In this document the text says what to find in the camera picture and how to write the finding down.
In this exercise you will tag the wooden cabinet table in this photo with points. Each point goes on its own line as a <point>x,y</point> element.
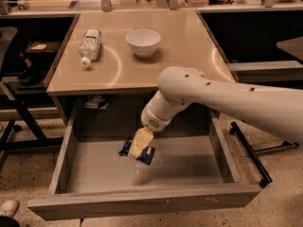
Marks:
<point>185,41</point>

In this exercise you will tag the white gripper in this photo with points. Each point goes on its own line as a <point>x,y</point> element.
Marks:
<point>153,121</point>

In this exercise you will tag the black cart leg with wheels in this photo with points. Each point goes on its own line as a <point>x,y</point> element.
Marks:
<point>266,178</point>

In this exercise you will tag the open grey top drawer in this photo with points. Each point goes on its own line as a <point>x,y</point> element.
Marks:
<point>192,168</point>

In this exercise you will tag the dark box with tan note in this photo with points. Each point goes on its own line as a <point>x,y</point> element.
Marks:
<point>43,47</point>

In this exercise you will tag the black chair frame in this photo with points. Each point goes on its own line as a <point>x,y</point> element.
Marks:
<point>7,35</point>

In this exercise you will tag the blue rxbar blueberry wrapper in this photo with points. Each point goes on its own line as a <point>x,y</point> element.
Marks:
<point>145,156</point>

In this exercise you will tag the white label under table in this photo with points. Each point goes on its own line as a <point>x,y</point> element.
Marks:
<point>92,102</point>

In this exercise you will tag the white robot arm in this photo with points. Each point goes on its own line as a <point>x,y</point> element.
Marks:
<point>278,111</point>

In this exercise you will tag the white ceramic bowl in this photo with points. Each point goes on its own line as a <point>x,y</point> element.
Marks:
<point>143,42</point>

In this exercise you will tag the white shoe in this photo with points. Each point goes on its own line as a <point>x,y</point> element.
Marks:
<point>9,208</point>

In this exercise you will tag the clear plastic water bottle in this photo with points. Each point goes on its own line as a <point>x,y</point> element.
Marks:
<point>90,46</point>

